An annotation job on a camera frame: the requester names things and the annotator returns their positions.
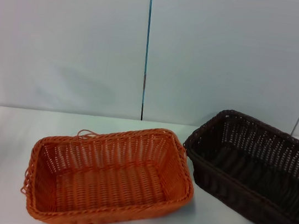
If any dark brown woven basket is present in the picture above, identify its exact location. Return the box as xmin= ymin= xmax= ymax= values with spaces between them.
xmin=172 ymin=103 xmax=299 ymax=224

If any orange woven plastic basket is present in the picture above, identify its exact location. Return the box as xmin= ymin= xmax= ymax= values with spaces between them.
xmin=15 ymin=109 xmax=202 ymax=224

